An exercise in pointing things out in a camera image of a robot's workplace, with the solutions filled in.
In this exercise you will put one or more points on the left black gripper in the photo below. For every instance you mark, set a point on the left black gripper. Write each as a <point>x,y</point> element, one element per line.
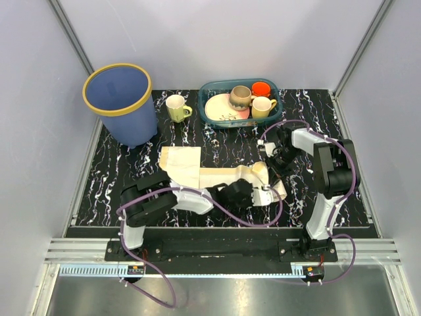
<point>249,203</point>

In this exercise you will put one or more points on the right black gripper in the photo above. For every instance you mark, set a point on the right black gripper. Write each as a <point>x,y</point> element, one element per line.
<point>273,170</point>

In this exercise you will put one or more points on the cream translucent trash bag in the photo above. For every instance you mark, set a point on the cream translucent trash bag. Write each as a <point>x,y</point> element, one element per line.
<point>183,165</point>

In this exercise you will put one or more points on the roll of cream trash bags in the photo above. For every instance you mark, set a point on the roll of cream trash bags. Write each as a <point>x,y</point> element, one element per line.
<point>261,171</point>

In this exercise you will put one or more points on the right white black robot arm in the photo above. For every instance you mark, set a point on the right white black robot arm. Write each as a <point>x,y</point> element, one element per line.
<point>336,175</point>

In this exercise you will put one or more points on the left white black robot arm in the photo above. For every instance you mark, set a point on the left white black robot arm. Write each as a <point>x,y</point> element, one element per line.
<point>147,199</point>

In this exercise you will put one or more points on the blue trash bin yellow rim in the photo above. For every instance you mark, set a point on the blue trash bin yellow rim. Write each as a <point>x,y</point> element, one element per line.
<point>121,95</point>

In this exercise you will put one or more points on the pale yellow mug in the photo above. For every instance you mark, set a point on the pale yellow mug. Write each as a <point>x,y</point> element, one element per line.
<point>262,106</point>

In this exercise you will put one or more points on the orange cup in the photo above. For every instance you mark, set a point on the orange cup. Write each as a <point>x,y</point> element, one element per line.
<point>261,89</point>

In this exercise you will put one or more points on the beige brown ceramic mug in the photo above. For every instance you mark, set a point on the beige brown ceramic mug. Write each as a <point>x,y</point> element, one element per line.
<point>240,98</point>

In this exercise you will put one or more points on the teal plastic basket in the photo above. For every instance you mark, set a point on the teal plastic basket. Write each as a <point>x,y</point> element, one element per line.
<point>211,89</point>

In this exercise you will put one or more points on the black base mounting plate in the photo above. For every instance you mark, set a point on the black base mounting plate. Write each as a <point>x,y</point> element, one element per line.
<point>280,234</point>

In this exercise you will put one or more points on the cream pink floral plate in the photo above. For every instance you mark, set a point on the cream pink floral plate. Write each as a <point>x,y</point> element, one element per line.
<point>218,108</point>

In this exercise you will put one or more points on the yellow green ceramic mug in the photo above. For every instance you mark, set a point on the yellow green ceramic mug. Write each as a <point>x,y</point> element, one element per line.
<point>177,108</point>

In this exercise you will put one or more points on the right connector box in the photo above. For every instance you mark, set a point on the right connector box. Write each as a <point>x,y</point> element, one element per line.
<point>313,273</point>

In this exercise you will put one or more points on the connector box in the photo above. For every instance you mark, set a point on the connector box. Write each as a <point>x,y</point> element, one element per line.
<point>313,273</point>
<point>135,270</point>

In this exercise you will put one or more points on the left connector box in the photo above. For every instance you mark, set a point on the left connector box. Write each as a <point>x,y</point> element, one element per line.
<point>135,270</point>

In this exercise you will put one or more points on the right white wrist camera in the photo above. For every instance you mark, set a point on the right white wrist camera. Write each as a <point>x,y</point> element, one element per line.
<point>267,148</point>

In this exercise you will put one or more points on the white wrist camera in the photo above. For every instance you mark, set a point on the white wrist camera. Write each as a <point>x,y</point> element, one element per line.
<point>262,196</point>
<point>267,148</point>

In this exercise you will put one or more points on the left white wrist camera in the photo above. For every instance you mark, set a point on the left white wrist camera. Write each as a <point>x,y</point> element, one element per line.
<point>262,196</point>

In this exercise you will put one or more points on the aluminium frame rail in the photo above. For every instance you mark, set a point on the aluminium frame rail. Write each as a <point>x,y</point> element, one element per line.
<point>98,250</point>

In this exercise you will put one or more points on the perforated cable duct strip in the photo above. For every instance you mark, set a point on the perforated cable duct strip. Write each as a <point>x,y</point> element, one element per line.
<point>108,270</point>

